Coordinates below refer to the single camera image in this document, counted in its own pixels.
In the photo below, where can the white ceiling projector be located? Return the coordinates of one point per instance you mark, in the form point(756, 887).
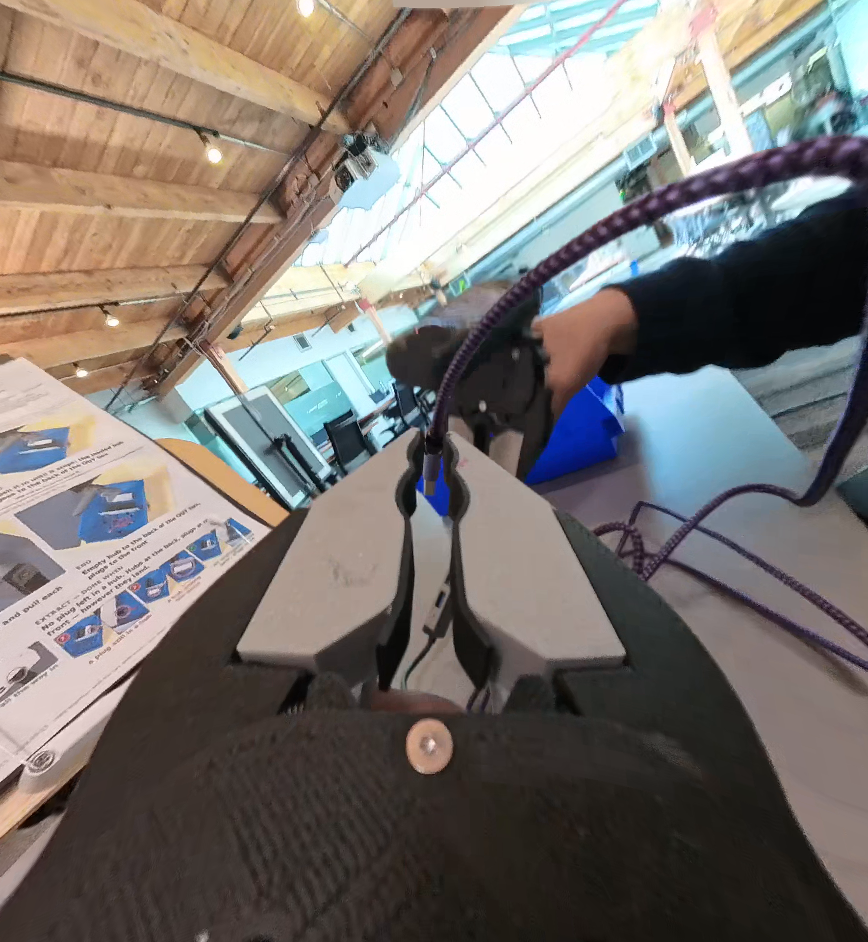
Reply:
point(353, 165)

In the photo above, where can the blue plastic bin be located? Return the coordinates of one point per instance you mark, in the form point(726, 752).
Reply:
point(581, 434)

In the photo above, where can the grey usb hub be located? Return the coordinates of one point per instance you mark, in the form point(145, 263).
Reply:
point(440, 611)

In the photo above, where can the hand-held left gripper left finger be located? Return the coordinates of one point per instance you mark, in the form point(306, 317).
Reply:
point(331, 574)

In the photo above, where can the printed instruction sheet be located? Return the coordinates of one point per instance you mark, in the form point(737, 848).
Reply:
point(73, 589)

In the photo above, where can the ceiling spot lamp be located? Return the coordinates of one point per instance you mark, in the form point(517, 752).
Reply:
point(213, 153)
point(110, 318)

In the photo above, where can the black framed whiteboard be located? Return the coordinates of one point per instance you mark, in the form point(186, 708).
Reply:
point(257, 434)

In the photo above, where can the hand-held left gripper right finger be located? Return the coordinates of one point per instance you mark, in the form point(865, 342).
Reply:
point(537, 589)

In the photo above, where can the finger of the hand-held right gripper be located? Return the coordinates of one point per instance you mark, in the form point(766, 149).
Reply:
point(480, 434)
point(531, 452)

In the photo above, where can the black office chair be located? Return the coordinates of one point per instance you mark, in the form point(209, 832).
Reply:
point(346, 441)

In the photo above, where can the person's right hand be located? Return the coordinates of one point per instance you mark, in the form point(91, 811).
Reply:
point(588, 331)

